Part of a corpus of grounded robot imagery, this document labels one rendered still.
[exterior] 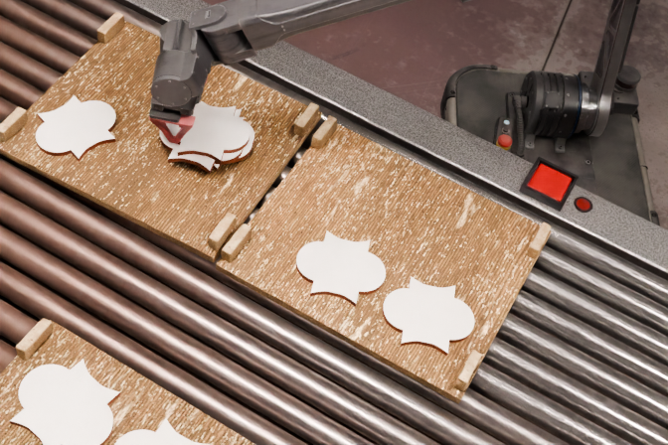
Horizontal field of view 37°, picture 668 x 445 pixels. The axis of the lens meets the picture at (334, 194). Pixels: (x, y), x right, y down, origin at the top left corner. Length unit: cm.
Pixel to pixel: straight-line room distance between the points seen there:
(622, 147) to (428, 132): 113
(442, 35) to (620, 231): 169
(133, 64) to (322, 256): 50
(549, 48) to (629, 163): 71
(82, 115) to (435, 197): 59
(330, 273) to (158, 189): 31
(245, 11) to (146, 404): 56
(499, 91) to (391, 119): 109
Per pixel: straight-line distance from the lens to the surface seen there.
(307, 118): 166
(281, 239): 154
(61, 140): 165
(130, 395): 141
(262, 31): 143
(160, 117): 154
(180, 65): 143
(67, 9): 191
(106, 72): 176
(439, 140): 174
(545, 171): 173
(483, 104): 277
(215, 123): 163
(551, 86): 262
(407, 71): 315
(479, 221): 162
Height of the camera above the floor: 220
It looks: 52 degrees down
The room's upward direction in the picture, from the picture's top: 10 degrees clockwise
